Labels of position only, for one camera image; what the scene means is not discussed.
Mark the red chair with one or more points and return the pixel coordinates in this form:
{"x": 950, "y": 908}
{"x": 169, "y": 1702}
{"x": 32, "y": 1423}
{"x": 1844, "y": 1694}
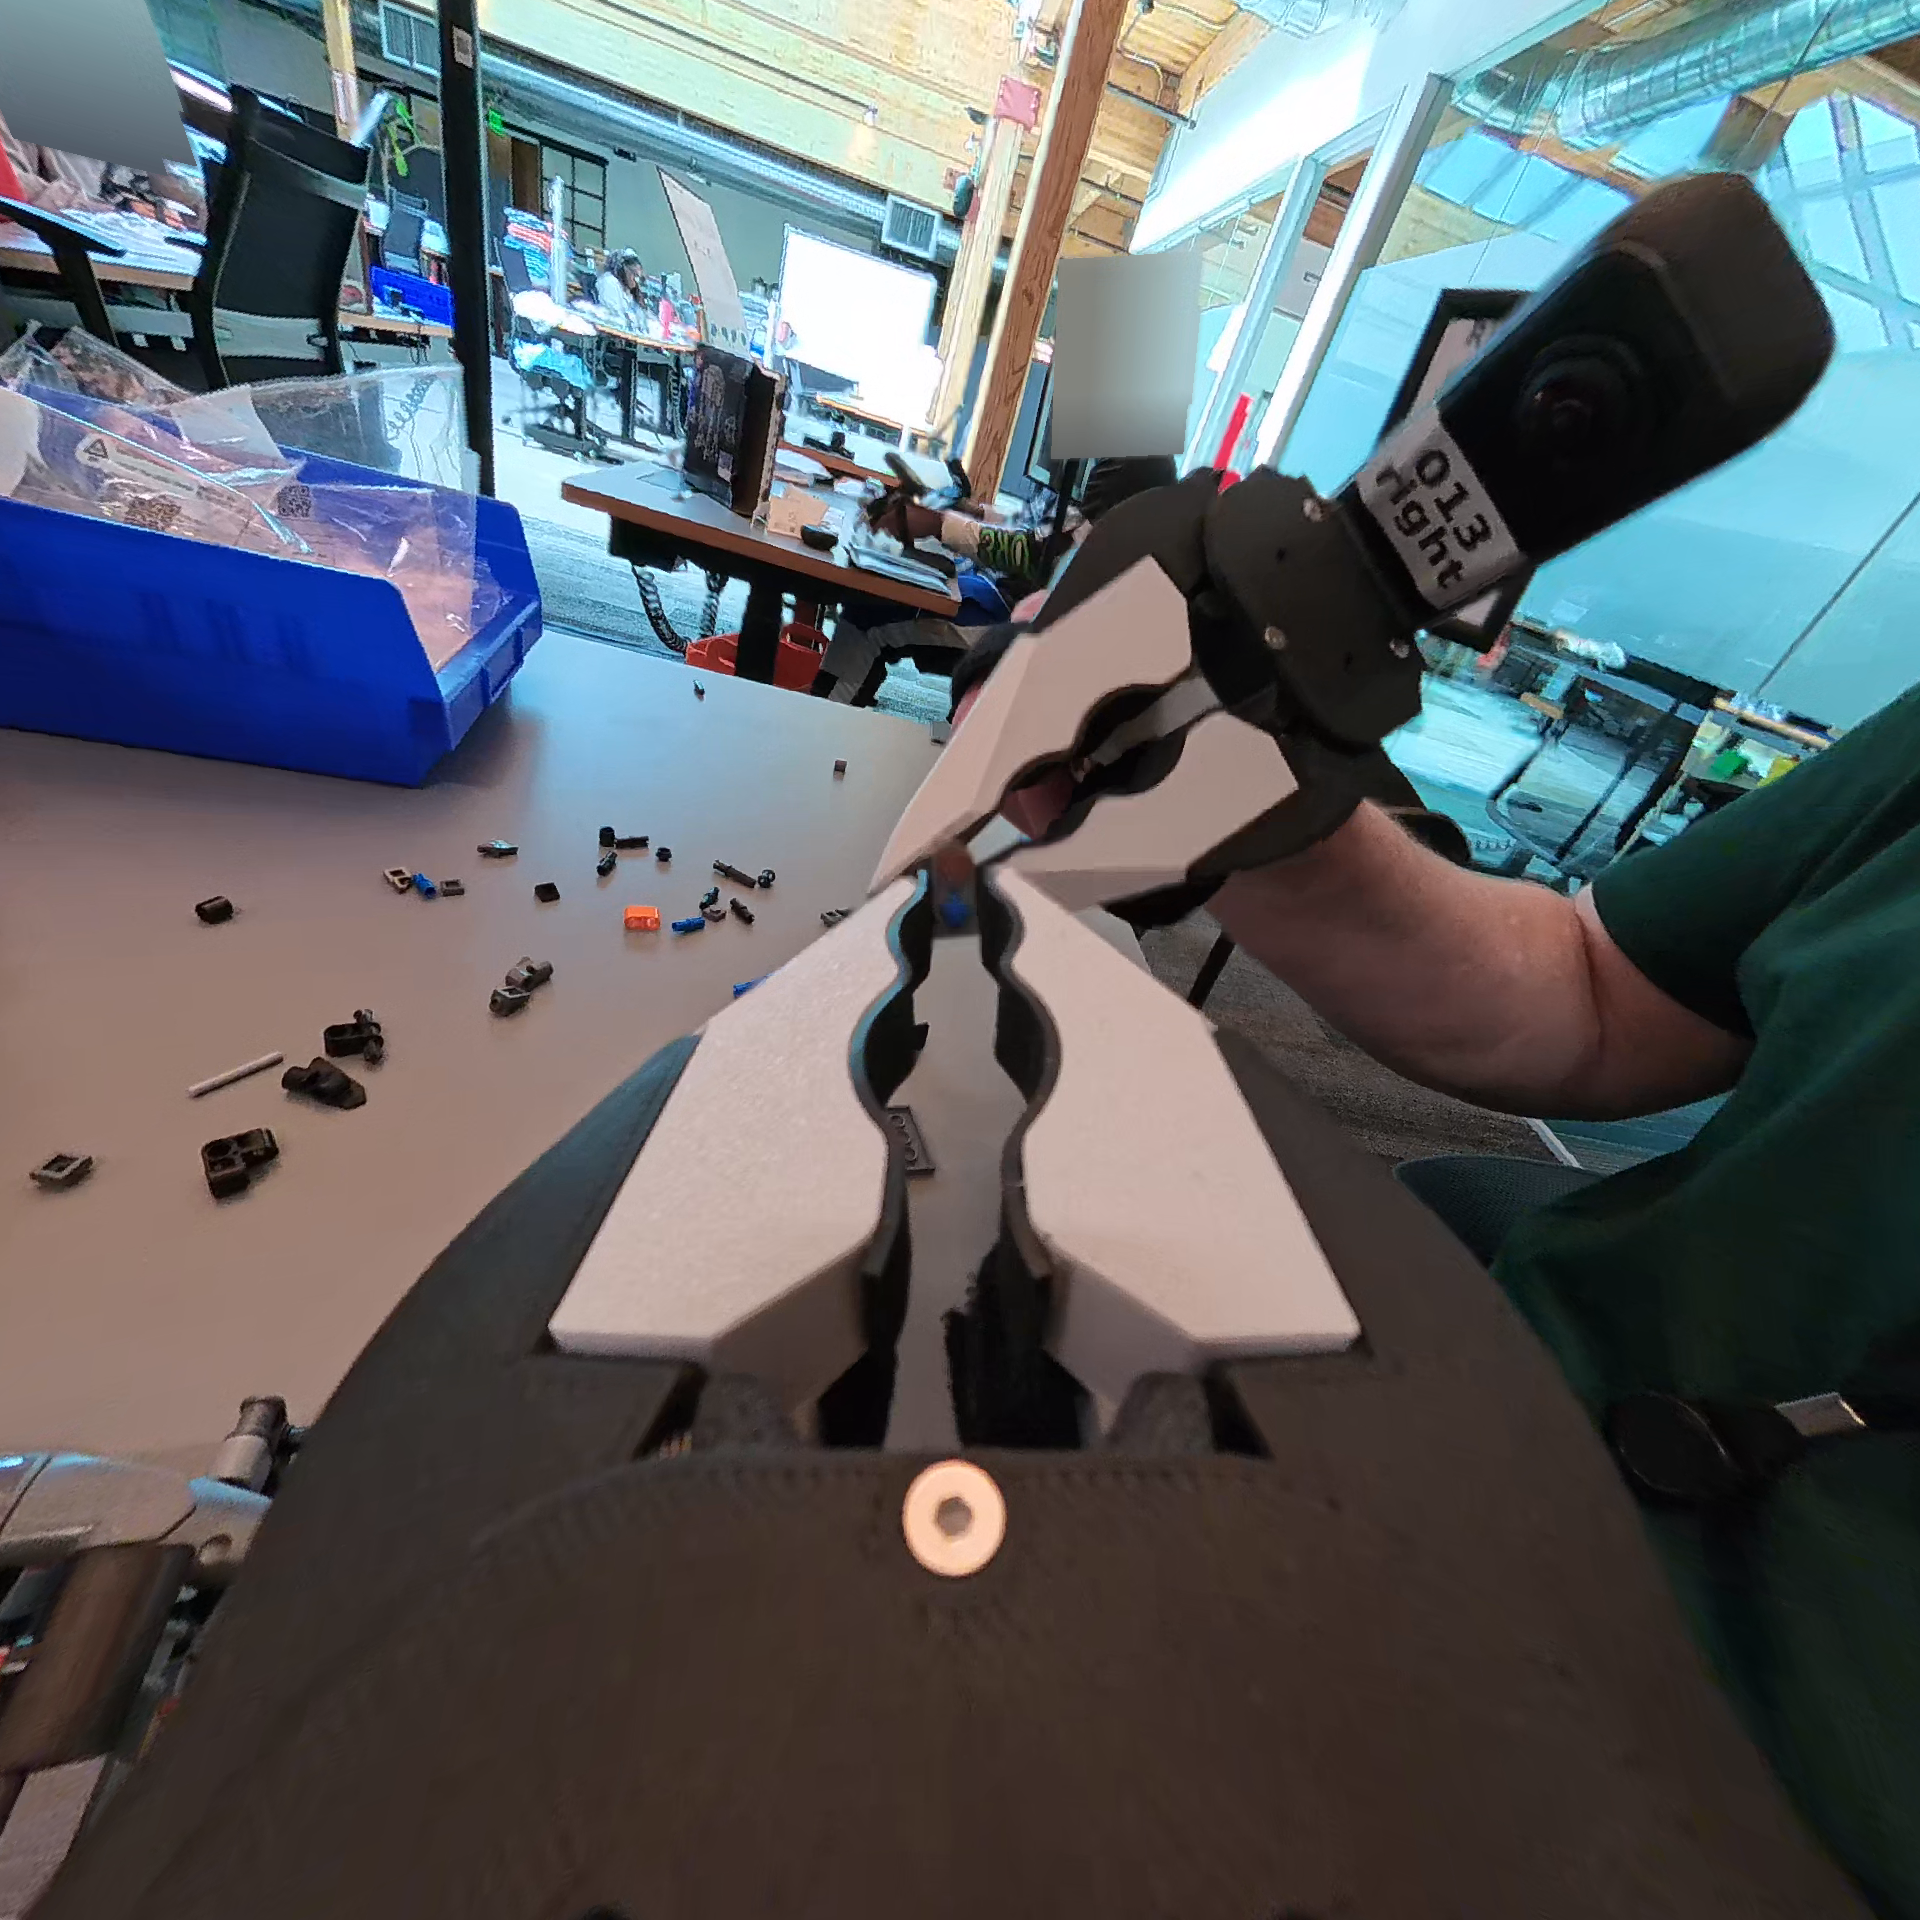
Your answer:
{"x": 766, "y": 662}

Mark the black lego plate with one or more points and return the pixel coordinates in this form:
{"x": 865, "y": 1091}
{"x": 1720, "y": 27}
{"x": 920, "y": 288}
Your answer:
{"x": 904, "y": 1144}

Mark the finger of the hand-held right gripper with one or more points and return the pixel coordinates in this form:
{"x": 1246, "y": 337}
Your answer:
{"x": 1047, "y": 674}
{"x": 1187, "y": 803}

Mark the another person's forearm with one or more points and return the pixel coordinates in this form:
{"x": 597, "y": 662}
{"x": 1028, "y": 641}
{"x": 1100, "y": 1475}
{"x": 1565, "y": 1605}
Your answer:
{"x": 975, "y": 538}

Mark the black lego angle beam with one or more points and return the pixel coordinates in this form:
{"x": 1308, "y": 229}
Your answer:
{"x": 239, "y": 1164}

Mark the clear plastic parts bags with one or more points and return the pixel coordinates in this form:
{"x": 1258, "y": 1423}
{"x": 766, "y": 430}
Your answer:
{"x": 219, "y": 446}

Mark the black pleated floor lamp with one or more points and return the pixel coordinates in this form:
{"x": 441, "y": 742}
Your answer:
{"x": 462, "y": 223}

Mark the wooden pillar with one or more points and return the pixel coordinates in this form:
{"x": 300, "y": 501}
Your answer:
{"x": 1036, "y": 223}

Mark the black caster wheel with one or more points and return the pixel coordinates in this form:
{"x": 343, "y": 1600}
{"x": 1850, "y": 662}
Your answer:
{"x": 1698, "y": 1453}

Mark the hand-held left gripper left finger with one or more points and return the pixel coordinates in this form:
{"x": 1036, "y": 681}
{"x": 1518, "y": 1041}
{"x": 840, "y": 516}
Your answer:
{"x": 717, "y": 1183}

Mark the bright white screen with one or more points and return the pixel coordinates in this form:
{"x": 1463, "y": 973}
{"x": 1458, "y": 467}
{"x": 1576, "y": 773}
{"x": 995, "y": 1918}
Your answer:
{"x": 852, "y": 322}

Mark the white lego axle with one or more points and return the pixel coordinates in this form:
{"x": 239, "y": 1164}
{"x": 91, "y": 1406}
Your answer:
{"x": 239, "y": 1070}

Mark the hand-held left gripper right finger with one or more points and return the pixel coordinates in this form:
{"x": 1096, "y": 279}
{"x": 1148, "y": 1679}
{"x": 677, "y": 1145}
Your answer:
{"x": 1187, "y": 1183}

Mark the black office chair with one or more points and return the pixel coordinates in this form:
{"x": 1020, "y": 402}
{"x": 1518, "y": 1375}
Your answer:
{"x": 281, "y": 236}

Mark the round grey lego connector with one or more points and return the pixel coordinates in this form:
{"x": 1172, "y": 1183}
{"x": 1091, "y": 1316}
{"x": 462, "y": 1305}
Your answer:
{"x": 527, "y": 973}

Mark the grey lego cross-hole connector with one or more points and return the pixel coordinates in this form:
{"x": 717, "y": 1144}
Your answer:
{"x": 941, "y": 872}

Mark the person's right hand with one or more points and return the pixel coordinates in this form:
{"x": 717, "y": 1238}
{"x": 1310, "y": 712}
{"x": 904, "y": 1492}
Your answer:
{"x": 1036, "y": 803}

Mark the blue plastic bin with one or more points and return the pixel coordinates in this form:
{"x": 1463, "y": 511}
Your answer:
{"x": 219, "y": 641}

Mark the dark grey lego panel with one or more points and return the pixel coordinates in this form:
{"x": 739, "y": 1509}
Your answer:
{"x": 322, "y": 1080}

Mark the small grey lego connector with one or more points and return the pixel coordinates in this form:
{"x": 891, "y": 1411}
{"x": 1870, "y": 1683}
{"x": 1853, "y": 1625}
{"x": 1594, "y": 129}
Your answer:
{"x": 64, "y": 1174}

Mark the wooden background table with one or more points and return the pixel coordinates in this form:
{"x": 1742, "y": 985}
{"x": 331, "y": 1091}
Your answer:
{"x": 750, "y": 523}

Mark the black upright box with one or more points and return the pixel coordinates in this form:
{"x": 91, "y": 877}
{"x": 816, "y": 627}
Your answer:
{"x": 735, "y": 428}

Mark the person's right forearm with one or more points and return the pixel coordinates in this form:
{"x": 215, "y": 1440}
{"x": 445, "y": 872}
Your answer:
{"x": 1503, "y": 973}

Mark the black lego axle connector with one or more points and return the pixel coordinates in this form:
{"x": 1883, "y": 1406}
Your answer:
{"x": 357, "y": 1036}

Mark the grey lego car model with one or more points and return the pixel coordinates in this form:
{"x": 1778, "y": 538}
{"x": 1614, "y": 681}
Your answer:
{"x": 124, "y": 1547}

